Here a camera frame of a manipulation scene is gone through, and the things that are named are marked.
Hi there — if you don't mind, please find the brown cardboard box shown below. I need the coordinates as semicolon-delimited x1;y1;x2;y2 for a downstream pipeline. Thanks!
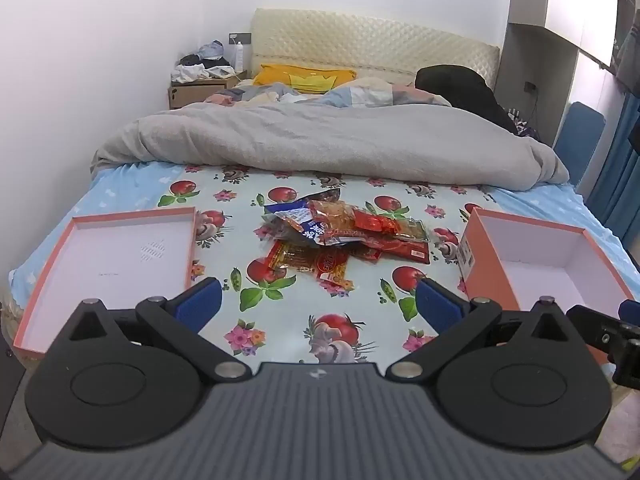
167;71;253;110

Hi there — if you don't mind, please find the long red snack packet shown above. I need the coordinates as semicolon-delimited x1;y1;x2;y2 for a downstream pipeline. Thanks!
345;237;432;265

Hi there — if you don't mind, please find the blue patterned cloth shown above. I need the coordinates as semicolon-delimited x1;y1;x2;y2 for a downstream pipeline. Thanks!
505;107;543;141

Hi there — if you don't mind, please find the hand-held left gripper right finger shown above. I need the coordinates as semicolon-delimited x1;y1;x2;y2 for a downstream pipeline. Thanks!
389;277;578;385

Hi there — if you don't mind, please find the pile of clothes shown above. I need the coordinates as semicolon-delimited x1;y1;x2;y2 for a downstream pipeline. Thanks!
171;40;236;85

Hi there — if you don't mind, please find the orange red snack packet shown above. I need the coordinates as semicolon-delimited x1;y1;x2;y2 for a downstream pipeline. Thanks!
312;250;351;286

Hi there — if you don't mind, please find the blue white snack packet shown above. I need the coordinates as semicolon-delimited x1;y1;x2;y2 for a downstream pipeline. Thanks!
263;199;333;247

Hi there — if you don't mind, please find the clear packet of orange snacks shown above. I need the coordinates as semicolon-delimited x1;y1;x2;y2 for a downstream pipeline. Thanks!
306;199;358;233

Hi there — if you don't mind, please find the white wall cabinet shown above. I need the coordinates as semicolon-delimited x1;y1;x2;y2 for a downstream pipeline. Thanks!
500;0;621;151

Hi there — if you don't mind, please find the cream quilted headboard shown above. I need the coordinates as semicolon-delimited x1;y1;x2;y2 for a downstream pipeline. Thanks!
249;8;501;92

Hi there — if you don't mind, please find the grey clear snack packet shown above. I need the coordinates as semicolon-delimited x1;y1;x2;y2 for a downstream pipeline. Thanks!
260;212;301;243

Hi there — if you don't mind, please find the shiny red snack packet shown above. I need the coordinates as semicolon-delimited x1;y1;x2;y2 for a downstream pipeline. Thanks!
352;208;406;235

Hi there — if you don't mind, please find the dark brown snack packet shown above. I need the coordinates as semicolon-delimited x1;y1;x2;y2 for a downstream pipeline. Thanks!
300;187;346;203

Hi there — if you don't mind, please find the clear yellowish snack packet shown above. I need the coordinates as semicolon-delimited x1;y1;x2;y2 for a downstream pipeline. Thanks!
395;217;432;243

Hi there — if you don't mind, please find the black hanging coat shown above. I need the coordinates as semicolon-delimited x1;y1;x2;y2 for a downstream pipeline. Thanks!
612;0;640;96

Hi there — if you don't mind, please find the blue curtain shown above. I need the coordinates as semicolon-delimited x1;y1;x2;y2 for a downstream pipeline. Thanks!
585;95;640;248

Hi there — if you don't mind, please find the blue covered chair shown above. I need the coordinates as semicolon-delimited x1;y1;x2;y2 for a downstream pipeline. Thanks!
552;101;607;186

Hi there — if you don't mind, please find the tomato print tablecloth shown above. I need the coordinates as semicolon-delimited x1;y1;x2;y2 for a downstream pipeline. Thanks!
155;162;506;366

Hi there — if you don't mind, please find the grey blanket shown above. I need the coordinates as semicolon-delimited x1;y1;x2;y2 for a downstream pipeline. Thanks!
90;97;571;192

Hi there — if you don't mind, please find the yellow pillow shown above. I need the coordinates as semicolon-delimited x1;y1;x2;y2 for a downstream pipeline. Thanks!
252;63;358;95

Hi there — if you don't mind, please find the black clothing heap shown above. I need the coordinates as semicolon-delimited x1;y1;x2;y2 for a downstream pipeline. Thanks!
415;65;518;135

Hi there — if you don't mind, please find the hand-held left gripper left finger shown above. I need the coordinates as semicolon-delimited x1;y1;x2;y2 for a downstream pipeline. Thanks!
62;276;252;385

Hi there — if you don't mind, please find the orange cardboard box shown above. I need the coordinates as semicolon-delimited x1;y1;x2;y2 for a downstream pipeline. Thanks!
457;207;636;313

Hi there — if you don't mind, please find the orange box lid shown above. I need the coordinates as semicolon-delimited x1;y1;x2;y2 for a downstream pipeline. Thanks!
12;206;197;361

